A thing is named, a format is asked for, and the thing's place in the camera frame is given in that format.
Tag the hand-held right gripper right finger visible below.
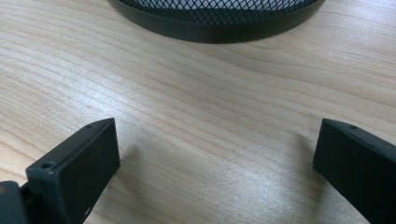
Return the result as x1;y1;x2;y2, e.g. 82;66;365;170
312;118;396;224

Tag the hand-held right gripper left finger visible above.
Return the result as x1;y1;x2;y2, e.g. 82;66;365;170
25;118;121;224

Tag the black mesh trash can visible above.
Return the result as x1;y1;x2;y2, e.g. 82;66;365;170
106;0;326;44

